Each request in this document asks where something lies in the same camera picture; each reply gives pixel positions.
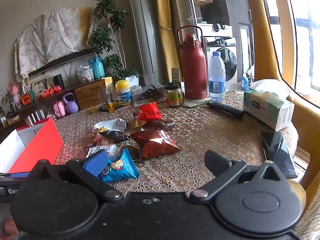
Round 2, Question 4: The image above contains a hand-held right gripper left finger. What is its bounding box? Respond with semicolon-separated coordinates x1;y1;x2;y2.
30;149;123;202

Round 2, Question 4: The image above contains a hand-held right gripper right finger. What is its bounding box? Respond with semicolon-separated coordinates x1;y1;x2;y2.
189;149;288;203

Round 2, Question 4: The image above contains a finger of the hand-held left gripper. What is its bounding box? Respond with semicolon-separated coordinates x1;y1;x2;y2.
0;171;32;180

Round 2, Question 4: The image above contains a blue cartoon snack packet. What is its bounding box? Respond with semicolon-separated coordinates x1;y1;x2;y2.
99;148;140;183

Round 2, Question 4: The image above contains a red and white cardboard box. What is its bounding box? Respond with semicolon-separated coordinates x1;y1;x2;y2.
0;117;64;174

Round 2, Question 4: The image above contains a shiny red snack bag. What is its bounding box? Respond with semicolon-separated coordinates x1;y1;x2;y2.
130;129;182;159

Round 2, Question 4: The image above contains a person's left hand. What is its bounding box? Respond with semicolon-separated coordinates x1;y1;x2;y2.
2;217;19;234

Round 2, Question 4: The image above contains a white black-print snack packet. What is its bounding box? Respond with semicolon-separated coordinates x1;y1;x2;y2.
86;144;118;161

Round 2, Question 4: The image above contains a yellow and pink snack packet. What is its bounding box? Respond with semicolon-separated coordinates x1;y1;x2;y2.
92;131;111;146

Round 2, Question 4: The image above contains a black snack packet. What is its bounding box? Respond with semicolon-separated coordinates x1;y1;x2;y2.
99;130;131;143

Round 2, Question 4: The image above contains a silver foil snack bag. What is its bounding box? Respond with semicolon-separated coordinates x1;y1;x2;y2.
93;118;127;134

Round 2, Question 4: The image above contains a dark wooden television cabinet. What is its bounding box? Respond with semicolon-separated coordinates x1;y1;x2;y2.
0;80;105;140

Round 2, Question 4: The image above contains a white router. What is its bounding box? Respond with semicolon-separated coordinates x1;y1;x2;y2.
27;111;46;127

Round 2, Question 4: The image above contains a clear glass cup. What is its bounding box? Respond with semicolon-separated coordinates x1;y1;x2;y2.
97;91;113;113

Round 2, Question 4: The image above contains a black smartphone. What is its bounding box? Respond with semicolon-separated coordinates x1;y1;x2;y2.
259;131;299;180

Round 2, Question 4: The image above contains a purple kettlebell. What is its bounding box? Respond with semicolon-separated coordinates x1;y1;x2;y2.
62;92;80;113

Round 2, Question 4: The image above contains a green woven coaster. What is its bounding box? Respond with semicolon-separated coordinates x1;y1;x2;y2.
182;97;213;108

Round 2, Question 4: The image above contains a pink toy bag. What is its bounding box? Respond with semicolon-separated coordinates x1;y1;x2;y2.
53;100;66;118

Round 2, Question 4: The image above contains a light wooden drawer unit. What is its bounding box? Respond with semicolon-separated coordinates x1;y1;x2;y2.
73;78;108;111

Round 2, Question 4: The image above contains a red and gold snack bag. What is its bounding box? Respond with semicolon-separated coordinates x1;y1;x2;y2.
133;102;164;131

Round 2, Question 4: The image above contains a yellow-lid white bottle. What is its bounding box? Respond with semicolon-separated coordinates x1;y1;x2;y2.
115;80;132;106

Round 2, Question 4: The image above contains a grey box with items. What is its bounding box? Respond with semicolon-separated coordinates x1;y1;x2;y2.
131;83;167;107

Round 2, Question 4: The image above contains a small green plant in jar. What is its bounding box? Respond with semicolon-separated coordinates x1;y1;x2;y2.
0;84;18;113

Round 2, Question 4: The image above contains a yellow stand-up pouch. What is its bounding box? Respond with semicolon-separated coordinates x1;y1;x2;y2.
103;77;116;111

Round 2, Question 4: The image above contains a green tissue pack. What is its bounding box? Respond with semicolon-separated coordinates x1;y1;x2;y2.
243;78;296;132

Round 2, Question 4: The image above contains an orange retro radio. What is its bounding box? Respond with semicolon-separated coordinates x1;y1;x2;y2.
20;91;37;105

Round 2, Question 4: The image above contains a green-label glass jar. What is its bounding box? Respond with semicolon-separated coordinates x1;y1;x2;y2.
164;81;184;107

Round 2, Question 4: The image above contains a clear plastic water bottle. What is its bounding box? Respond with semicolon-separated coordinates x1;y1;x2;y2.
208;51;226;102

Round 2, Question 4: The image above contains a row of red ornaments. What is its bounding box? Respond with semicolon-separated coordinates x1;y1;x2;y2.
36;85;62;101

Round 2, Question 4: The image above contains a blue detergent bottle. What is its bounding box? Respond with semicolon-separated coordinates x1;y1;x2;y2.
241;73;250;91

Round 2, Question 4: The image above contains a pink flower bouquet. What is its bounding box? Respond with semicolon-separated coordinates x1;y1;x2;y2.
8;80;23;108

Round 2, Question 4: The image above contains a clear plastic bag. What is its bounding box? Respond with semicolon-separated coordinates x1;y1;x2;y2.
75;64;95;83

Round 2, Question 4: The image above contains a black cylinder speaker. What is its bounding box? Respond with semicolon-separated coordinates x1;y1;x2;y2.
53;74;65;90

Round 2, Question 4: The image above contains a small plant in white pot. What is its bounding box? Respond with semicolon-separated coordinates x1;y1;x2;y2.
113;67;140;88

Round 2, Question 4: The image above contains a framed photo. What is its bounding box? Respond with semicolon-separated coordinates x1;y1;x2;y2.
31;75;51;96

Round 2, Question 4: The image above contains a light blue plastic jug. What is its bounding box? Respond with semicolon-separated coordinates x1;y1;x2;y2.
87;56;105;79

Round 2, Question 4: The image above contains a red thermos flask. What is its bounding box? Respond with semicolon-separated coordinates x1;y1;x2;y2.
177;25;209;100

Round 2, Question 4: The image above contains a white washing machine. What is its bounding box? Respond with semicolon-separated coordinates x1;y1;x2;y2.
203;37;238;91

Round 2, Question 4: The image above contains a yellow chair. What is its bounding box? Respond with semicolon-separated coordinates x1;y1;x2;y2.
224;0;320;240

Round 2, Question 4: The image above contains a cloth-covered television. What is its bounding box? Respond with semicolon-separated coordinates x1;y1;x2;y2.
14;7;93;81

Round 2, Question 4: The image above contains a grey standing air conditioner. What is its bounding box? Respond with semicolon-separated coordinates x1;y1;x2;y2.
127;0;161;86

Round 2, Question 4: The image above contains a yellow curtain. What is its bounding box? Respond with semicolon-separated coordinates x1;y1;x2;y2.
152;0;181;81

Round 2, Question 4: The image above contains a tall green potted tree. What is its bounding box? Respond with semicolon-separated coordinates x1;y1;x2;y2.
88;0;128;71

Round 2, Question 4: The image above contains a window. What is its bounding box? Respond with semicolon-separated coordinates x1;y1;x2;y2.
260;0;320;100

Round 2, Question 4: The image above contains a black strap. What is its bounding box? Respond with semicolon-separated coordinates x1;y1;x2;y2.
142;88;166;101

